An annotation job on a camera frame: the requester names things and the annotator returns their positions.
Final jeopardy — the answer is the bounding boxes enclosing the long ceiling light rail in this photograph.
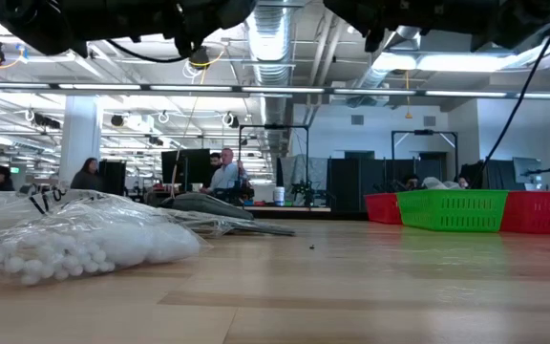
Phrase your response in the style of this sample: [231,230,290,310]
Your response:
[0,80,550,99]

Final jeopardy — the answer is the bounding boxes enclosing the background wooden table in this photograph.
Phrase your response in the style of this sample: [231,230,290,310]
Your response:
[243,204,333,214]

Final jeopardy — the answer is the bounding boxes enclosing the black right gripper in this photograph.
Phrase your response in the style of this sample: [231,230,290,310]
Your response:
[322,0,403,54]

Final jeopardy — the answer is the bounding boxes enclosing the grey background monitor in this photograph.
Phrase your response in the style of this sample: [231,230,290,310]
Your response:
[512,156,543,185]

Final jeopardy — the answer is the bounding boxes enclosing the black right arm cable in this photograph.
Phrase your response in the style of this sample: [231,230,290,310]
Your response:
[482,13,550,173]

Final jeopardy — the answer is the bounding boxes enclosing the white pillar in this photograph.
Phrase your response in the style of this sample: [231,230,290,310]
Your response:
[58,95,103,185]

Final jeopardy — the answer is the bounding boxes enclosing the black comb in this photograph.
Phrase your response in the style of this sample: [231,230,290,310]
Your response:
[226,219,298,238]

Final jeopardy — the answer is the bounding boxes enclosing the black background monitor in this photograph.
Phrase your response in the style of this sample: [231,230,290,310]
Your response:
[98,160,127,196]
[160,148,212,185]

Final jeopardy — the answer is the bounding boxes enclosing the grey curtain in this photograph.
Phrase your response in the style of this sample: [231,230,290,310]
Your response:
[278,153,328,192]

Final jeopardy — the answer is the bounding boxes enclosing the black background gantry frame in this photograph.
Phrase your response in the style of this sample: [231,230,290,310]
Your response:
[391,128,459,192]
[238,123,310,207]

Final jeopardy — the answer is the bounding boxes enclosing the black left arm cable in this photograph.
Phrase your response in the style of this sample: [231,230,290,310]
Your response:
[105,38,185,64]

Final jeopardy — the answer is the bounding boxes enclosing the bright ceiling light panel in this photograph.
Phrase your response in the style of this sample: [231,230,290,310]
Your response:
[370,35,550,74]

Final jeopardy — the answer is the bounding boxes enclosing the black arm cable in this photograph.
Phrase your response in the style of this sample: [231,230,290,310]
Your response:
[482,13,550,173]
[105,38,185,64]

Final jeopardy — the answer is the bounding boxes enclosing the clear bag of cotton balls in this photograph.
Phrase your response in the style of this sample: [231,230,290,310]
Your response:
[0,187,109,240]
[420,176,463,191]
[0,193,212,288]

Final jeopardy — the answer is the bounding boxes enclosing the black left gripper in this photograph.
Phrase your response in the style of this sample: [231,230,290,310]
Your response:
[174,0,257,59]

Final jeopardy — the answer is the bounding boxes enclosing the red plastic basket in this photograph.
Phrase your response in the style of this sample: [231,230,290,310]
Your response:
[499,190,550,236]
[364,192,403,226]

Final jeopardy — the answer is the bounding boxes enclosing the silver ventilation duct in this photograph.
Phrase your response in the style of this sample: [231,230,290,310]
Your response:
[244,0,300,126]

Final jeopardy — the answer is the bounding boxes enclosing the green plastic basket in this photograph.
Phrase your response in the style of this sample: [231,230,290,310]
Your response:
[395,188,511,234]

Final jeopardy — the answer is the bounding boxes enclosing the black partition screens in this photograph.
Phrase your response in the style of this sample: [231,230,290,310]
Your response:
[327,157,448,214]

